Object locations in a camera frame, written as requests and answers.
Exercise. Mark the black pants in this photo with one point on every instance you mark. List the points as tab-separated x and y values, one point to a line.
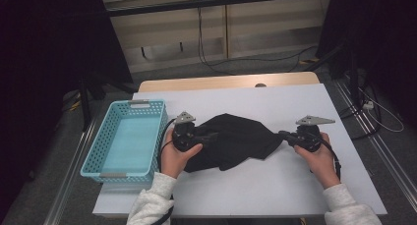
236	140

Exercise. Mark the light blue plastic basket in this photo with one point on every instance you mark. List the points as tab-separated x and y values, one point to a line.
131	143

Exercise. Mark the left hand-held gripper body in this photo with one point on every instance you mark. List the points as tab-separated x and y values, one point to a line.
183	133

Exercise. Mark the person's right hand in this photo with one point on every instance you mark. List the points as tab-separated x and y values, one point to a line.
319	166

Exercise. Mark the small yellow object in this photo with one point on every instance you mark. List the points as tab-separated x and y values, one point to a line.
309	60

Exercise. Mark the white power adapter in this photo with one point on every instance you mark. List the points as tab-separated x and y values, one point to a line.
368	105

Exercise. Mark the white table cover sheet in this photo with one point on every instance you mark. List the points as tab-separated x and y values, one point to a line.
229	192

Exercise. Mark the person's left hand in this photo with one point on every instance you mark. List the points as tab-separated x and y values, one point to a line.
172	159

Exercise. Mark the black curtain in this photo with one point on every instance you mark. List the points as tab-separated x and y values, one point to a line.
39	54
387	28

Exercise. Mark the metal floor rail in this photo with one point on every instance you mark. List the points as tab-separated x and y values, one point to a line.
70	176
387	153

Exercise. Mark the black metal crossbar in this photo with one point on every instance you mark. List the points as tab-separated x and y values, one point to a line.
209	2

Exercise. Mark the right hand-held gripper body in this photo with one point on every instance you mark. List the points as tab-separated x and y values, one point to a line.
308	136

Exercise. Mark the black stand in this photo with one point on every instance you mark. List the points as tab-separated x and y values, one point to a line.
86	107
353	77

